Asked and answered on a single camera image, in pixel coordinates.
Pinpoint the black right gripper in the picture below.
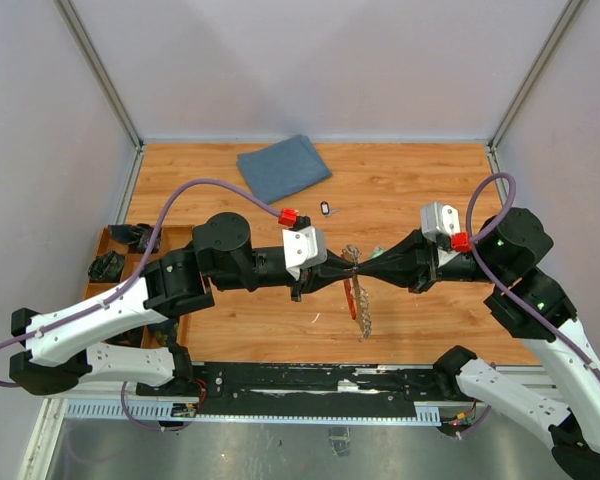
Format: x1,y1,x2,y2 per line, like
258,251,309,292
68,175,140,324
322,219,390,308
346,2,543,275
354,224,509,293

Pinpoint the red-handled metal key organizer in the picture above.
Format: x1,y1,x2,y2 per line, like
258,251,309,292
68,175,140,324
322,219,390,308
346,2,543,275
341,244,372,342

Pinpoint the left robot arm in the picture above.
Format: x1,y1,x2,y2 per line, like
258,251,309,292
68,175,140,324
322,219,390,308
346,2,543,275
9,212,354,396

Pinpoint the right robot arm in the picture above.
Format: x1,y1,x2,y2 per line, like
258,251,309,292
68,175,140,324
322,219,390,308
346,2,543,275
357,202,600,479

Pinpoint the green tagged key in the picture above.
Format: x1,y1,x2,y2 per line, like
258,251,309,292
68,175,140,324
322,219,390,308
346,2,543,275
369,245,385,259

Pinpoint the black tagged key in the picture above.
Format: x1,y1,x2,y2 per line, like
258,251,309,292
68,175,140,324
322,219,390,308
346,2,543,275
320,201,340,218

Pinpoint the folded blue cloth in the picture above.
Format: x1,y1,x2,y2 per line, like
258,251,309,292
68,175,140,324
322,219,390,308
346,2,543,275
236,135,332,204

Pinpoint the wooden compartment tray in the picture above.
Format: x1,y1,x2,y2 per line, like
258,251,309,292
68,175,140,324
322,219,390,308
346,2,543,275
82,224,196,351

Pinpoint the dark floral sock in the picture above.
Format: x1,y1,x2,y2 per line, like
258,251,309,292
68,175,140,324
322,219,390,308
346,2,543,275
147,318,180,347

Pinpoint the dark patterned sock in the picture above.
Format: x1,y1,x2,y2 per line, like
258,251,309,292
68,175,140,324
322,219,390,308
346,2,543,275
108,223,153,254

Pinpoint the green patterned sock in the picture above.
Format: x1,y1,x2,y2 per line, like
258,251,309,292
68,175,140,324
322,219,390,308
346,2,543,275
88,250,125,283

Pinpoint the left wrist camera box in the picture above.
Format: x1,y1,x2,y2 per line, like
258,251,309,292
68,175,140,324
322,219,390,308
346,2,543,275
282,226,328,280

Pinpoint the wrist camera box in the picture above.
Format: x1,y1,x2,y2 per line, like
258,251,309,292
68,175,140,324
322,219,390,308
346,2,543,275
282,226,328,280
420,202,461,242

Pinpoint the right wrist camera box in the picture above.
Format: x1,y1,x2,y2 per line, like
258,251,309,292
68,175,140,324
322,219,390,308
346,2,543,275
420,202,461,242

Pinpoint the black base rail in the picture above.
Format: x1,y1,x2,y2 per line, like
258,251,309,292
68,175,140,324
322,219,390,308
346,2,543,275
135,362,496,420

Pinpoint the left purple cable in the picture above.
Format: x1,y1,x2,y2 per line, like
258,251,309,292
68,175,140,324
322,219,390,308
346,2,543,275
0,178,301,389

